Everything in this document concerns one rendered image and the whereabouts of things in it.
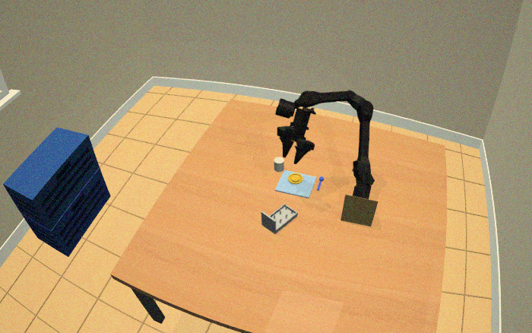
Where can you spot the grey cylinder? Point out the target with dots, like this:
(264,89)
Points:
(278,164)

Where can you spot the blue spoon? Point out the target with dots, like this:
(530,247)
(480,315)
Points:
(321,179)

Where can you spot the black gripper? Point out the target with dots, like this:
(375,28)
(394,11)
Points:
(303,146)

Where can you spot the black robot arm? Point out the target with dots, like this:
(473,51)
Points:
(364,109)

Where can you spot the light blue flat mat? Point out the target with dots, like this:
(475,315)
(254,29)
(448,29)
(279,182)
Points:
(303,189)

